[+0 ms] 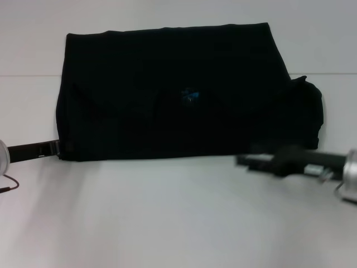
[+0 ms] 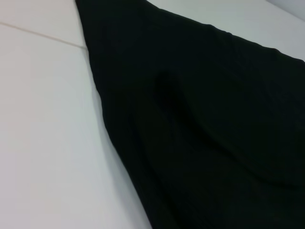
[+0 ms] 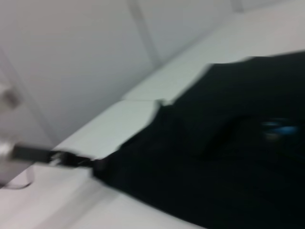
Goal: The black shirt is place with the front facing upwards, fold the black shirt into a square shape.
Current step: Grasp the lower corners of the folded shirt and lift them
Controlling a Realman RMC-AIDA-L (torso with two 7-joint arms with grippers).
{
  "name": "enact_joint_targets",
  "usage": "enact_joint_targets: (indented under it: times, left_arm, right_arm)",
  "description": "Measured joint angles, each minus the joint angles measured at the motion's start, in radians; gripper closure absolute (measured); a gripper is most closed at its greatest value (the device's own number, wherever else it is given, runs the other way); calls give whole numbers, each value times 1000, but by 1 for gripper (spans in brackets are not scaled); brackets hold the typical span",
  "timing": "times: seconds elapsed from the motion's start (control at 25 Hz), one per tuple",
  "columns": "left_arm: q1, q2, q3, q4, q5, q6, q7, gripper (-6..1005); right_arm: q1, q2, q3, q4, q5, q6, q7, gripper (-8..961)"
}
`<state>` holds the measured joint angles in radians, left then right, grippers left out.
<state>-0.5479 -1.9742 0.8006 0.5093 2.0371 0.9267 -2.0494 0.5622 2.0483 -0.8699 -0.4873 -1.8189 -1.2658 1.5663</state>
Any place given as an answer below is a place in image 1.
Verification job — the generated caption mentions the black T-shirt with FREE print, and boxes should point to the black T-shirt with FREE print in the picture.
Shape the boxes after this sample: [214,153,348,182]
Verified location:
[55,22,325,162]

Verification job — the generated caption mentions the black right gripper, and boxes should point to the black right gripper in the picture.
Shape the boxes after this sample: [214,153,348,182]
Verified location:
[235,145,348,181]

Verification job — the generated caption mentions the thin cable on left arm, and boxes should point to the thin cable on left arm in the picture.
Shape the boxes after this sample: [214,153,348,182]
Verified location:
[0,174,20,194]

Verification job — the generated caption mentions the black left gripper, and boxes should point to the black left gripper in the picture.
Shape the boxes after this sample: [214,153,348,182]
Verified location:
[7,140,61,164]

